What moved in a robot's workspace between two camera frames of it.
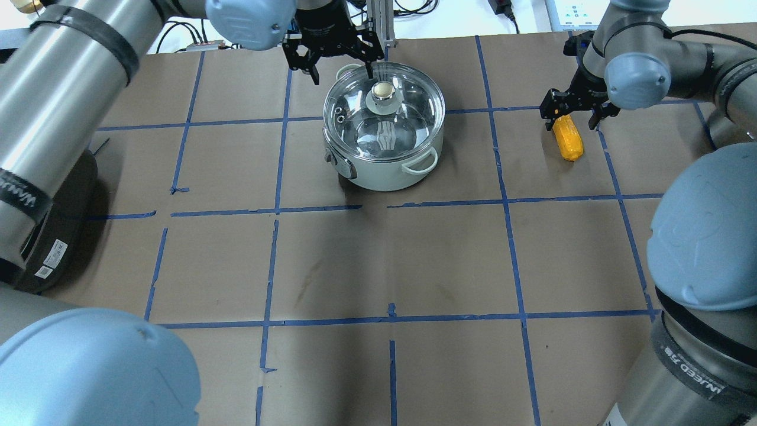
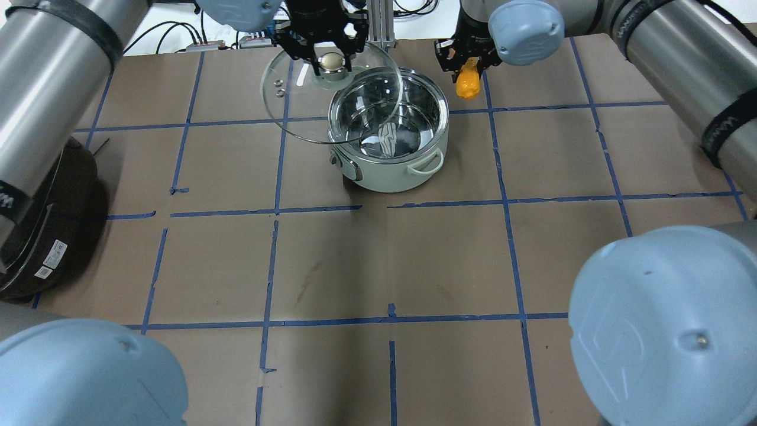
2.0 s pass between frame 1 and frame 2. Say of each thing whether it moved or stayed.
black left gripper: stayed
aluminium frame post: stayed
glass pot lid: moved
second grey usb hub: stayed
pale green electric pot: stayed
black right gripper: moved
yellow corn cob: moved
